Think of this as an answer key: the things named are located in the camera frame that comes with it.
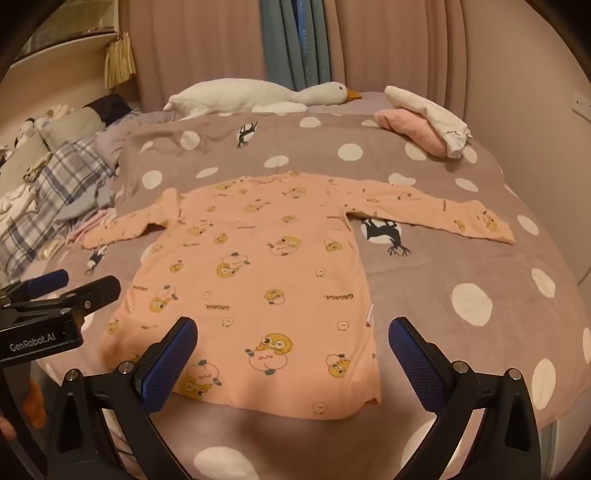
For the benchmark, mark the pale pink cloth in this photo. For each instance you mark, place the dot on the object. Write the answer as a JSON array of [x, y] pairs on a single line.
[[87, 226]]

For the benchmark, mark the yellow tassel fringe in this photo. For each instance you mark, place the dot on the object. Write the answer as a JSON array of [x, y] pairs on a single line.
[[120, 60]]

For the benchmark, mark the white wall power strip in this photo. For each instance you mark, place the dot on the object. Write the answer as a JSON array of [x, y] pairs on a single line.
[[582, 104]]

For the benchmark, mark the white folded garment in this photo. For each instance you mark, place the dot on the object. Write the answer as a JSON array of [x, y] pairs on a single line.
[[429, 108]]

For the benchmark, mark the pink curtain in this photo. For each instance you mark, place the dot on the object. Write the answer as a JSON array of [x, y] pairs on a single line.
[[194, 41]]

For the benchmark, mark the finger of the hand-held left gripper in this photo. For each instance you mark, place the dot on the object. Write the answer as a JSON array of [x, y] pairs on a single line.
[[94, 291], [48, 279]]

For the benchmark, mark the white printed cloth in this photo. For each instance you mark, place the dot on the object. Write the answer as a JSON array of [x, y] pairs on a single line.
[[14, 203]]

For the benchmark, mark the polka dot blanket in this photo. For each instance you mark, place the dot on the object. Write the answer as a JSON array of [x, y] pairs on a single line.
[[461, 240]]

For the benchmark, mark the dark cloth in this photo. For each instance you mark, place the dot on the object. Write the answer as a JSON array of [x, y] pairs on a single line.
[[113, 108]]

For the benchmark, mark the grey pillow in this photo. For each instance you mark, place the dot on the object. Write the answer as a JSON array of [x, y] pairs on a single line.
[[69, 122]]

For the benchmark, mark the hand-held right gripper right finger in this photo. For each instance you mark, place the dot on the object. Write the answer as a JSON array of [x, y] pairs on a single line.
[[415, 369]]

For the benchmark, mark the small white plush toys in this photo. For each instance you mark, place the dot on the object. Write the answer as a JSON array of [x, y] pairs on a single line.
[[55, 112]]

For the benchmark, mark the grey-purple crumpled sheet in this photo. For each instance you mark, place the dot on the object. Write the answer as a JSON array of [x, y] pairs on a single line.
[[115, 138]]

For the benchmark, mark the white shelf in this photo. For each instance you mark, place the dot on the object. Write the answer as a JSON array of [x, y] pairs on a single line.
[[78, 46]]

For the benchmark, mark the plaid cloth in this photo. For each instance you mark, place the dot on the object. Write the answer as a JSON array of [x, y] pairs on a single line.
[[60, 184]]

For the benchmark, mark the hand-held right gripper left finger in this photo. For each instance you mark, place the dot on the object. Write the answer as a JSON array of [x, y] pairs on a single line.
[[168, 367]]

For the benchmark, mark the person's left hand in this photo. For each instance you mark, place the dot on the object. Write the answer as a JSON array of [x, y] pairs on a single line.
[[37, 408]]

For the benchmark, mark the peach printed baby shirt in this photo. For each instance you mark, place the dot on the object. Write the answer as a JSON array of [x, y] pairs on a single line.
[[277, 277]]

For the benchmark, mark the blue curtain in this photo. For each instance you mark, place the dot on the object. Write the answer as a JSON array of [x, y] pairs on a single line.
[[295, 41]]

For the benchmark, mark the white goose plush toy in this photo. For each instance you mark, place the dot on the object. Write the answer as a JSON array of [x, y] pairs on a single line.
[[231, 94]]

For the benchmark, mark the pink folded garment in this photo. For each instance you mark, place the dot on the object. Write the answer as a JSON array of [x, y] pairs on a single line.
[[406, 127]]

